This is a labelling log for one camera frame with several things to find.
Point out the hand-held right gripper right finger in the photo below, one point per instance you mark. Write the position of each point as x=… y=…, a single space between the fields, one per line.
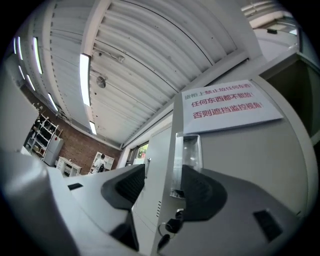
x=237 y=212

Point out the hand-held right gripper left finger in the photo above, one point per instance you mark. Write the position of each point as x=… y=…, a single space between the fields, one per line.
x=95 y=190

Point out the grey metal cabinet door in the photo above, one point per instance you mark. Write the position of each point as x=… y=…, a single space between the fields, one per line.
x=237 y=155

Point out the grey metal locker cabinet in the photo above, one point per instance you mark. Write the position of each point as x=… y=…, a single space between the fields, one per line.
x=287 y=82

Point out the white shelving unit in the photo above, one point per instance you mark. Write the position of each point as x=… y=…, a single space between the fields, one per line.
x=110 y=160

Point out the white shelving rack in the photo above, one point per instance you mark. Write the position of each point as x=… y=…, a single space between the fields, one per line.
x=45 y=132

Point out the tall grey fridge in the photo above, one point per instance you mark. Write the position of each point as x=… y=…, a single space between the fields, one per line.
x=53 y=150

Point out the black framed glass window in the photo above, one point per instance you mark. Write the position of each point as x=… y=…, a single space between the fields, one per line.
x=140 y=152

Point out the white paper notice red text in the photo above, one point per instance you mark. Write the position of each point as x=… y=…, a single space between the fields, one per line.
x=230 y=107

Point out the round silver ceiling disc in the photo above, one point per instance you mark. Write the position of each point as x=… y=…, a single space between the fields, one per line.
x=101 y=82

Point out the person's own body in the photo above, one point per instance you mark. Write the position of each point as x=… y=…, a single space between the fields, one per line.
x=17 y=112

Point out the ceiling camera with conduit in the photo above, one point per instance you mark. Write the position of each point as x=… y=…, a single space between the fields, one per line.
x=121 y=59

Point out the small black wall box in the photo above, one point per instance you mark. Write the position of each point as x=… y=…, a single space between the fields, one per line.
x=271 y=31

